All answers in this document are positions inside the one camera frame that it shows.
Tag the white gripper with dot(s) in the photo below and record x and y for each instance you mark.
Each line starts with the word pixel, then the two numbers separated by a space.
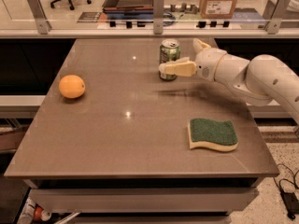
pixel 207 62

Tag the green soda can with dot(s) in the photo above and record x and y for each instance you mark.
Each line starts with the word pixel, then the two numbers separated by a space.
pixel 169 50

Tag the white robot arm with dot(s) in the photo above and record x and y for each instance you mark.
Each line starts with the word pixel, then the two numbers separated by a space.
pixel 258 82

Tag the cardboard box with label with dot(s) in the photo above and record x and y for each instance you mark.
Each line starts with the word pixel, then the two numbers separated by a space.
pixel 217 9

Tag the green and yellow sponge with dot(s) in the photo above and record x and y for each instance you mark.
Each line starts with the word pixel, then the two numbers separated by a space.
pixel 212 134

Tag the orange fruit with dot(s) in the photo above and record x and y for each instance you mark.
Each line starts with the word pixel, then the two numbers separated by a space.
pixel 71 86

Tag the bottles under table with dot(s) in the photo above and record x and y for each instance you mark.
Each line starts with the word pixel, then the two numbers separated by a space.
pixel 33 212

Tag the middle metal glass bracket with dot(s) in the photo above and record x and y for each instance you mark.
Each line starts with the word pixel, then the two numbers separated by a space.
pixel 158 17

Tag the metal glass bracket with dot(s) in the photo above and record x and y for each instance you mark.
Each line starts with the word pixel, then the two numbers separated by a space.
pixel 273 15
pixel 42 25
pixel 158 17

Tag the right metal glass bracket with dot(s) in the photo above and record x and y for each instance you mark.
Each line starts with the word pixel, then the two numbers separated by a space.
pixel 273 15

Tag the left metal glass bracket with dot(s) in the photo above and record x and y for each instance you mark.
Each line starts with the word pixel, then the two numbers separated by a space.
pixel 42 25

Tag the black power adapter with cable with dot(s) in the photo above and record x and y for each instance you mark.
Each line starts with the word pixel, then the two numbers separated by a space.
pixel 287 183

